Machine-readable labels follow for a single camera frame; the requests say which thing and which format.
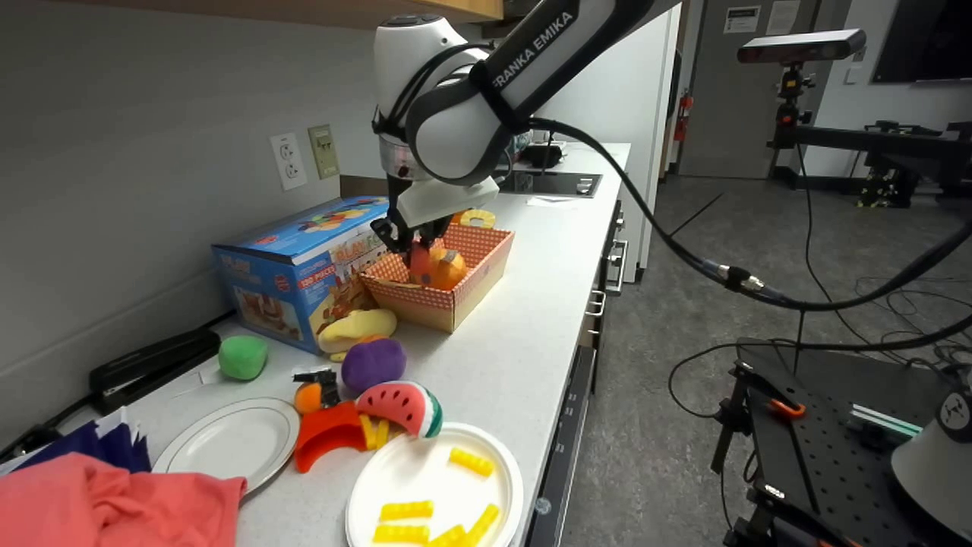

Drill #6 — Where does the black glass cooktop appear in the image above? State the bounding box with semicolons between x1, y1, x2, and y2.
493;166;603;200

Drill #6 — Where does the grey door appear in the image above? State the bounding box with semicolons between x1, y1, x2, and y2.
675;0;845;184

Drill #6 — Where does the black floor cable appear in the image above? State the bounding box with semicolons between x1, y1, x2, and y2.
666;300;972;426

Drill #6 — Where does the blue toy food box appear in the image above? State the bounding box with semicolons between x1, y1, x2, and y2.
210;195;397;360

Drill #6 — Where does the beige wall switch plate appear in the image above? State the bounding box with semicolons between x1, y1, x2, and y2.
304;122;344;185

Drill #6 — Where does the yellow banana plush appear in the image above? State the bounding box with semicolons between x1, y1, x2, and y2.
314;306;401;357

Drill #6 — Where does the pink cloth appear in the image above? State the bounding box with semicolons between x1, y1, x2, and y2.
0;449;249;547

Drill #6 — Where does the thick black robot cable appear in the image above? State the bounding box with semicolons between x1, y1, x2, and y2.
503;117;972;315

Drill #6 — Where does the green white marker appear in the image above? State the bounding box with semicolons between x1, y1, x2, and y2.
848;401;928;440

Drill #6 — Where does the small black toy piece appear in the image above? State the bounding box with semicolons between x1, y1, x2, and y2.
290;365;344;410

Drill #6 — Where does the black stereo camera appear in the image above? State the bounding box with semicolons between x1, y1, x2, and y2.
734;24;871;66

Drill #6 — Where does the orange handled tool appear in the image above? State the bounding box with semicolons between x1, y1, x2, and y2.
759;391;810;426

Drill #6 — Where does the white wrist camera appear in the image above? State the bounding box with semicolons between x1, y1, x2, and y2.
388;172;502;232

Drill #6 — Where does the red fire extinguisher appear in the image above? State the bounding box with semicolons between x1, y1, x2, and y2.
675;92;697;152

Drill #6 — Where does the black clamp stand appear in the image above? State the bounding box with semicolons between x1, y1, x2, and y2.
703;360;778;481

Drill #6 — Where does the dark blue cloth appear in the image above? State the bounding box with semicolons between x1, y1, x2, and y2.
11;416;156;473

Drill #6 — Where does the white refrigerator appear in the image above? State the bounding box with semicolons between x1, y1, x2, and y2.
525;0;688;290

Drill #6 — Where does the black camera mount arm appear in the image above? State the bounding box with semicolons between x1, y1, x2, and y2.
764;59;972;214

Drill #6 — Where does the small orange toy ball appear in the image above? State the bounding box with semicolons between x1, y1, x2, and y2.
290;379;328;416

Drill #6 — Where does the black breadboard cart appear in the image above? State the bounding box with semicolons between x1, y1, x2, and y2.
725;337;972;547

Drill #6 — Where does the orange checkered basket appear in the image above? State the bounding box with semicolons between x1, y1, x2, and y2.
358;206;516;337

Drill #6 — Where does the black wall monitor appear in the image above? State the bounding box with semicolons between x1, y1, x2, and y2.
867;0;972;88

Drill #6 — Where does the purple eggplant plush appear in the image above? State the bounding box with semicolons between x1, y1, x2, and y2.
337;337;410;401

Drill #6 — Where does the white paper plate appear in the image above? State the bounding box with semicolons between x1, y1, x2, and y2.
344;421;528;547
147;396;304;498

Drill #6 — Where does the black stapler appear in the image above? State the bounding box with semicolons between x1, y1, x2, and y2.
84;325;224;416

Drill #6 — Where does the small black countertop device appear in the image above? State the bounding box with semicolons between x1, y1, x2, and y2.
512;137;569;169

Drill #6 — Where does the black dishwasher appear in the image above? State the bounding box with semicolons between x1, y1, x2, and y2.
525;293;612;547

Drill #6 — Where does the white wall outlet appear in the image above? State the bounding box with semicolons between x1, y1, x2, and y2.
267;129;311;195

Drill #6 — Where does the green plush ball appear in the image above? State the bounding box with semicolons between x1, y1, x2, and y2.
214;331;272;385

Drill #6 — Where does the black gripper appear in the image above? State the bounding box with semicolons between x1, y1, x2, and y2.
371;189;450;277

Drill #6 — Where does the watermelon slice plush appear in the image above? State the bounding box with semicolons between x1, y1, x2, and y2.
353;377;447;440

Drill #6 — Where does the grey conical base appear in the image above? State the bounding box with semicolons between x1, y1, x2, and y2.
885;385;972;547

